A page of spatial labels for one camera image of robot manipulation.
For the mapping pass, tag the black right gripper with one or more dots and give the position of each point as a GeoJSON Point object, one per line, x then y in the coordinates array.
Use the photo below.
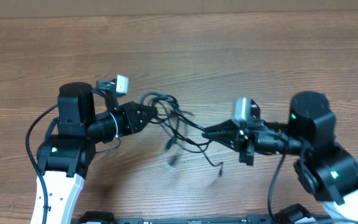
{"type": "Point", "coordinates": [225, 135]}

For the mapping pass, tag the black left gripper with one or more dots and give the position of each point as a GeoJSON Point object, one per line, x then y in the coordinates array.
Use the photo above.
{"type": "Point", "coordinates": [128, 113]}

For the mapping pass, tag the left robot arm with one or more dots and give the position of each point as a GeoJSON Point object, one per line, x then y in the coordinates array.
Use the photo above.
{"type": "Point", "coordinates": [86, 116]}

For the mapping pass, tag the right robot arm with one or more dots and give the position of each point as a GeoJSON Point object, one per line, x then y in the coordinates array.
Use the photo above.
{"type": "Point", "coordinates": [324, 168]}

